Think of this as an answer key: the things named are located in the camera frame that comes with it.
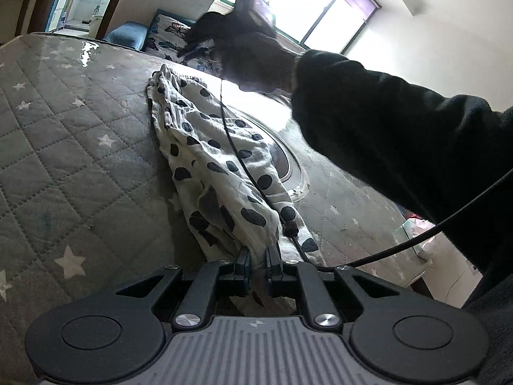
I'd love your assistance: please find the white polka dot garment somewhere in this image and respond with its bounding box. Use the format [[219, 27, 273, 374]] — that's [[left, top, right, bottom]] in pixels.
[[146, 64, 324, 266]]

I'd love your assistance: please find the black sleeve right forearm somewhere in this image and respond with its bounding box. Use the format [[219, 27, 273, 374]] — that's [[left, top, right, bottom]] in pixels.
[[292, 50, 512, 276]]

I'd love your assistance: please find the person's right hand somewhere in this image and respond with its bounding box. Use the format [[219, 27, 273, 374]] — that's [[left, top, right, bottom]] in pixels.
[[215, 33, 301, 97]]

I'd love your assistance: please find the butterfly print pillow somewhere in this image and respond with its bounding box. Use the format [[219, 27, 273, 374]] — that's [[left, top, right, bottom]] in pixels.
[[143, 14, 222, 77]]

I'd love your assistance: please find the blue sofa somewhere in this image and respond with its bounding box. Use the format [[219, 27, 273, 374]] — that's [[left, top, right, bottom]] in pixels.
[[103, 9, 196, 50]]

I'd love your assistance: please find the grey quilted star table cover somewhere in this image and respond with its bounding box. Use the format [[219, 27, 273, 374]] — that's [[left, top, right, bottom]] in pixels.
[[1, 34, 404, 384]]

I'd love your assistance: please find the blue white cabinet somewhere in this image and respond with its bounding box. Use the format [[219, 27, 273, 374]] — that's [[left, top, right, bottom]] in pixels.
[[45, 0, 73, 32]]

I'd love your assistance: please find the window with green frame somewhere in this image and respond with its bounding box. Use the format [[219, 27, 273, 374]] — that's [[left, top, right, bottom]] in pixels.
[[212, 0, 381, 54]]

